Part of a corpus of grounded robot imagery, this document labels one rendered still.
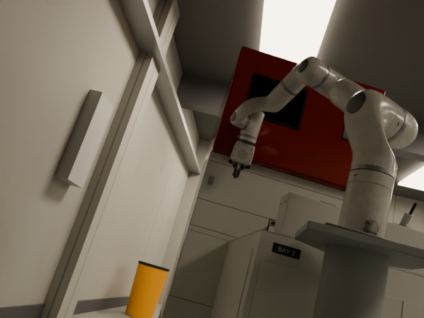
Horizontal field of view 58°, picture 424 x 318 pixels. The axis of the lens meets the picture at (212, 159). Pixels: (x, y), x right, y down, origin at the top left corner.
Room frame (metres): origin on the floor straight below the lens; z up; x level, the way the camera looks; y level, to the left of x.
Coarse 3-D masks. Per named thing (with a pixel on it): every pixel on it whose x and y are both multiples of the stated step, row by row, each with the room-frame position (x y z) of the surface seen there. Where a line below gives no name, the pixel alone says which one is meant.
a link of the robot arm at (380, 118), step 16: (352, 96) 0.97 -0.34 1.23; (368, 96) 0.92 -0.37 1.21; (384, 96) 0.93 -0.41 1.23; (352, 112) 0.96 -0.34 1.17; (368, 112) 0.92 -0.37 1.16; (384, 112) 0.92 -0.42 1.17; (400, 112) 0.95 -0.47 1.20; (352, 128) 0.98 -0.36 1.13; (368, 128) 0.94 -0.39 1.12; (384, 128) 0.95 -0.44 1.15; (400, 128) 0.96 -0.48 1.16; (352, 144) 1.01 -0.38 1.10; (368, 144) 0.96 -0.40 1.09; (384, 144) 0.94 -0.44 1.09; (352, 160) 1.01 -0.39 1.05; (368, 160) 0.96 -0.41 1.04; (384, 160) 0.95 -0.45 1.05
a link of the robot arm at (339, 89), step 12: (336, 72) 1.24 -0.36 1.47; (324, 84) 1.24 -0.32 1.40; (336, 84) 1.14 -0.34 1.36; (348, 84) 1.11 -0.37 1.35; (324, 96) 1.31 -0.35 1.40; (336, 96) 1.13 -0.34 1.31; (348, 96) 1.09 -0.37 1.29; (408, 120) 0.96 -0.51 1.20; (408, 132) 0.97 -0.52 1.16; (396, 144) 1.01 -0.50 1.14; (408, 144) 1.02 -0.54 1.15
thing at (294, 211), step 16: (288, 208) 1.20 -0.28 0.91; (304, 208) 1.20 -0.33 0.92; (320, 208) 1.20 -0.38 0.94; (336, 208) 1.20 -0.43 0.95; (288, 224) 1.20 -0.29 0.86; (304, 224) 1.20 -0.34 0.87; (336, 224) 1.20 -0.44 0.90; (400, 240) 1.21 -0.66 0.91; (416, 240) 1.21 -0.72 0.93; (416, 272) 1.21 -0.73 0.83
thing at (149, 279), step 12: (144, 264) 4.72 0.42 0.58; (144, 276) 4.70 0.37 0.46; (156, 276) 4.71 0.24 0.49; (132, 288) 4.79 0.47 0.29; (144, 288) 4.70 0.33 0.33; (156, 288) 4.74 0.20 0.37; (132, 300) 4.75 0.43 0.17; (144, 300) 4.71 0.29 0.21; (156, 300) 4.80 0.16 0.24; (132, 312) 4.73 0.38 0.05; (144, 312) 4.73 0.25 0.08
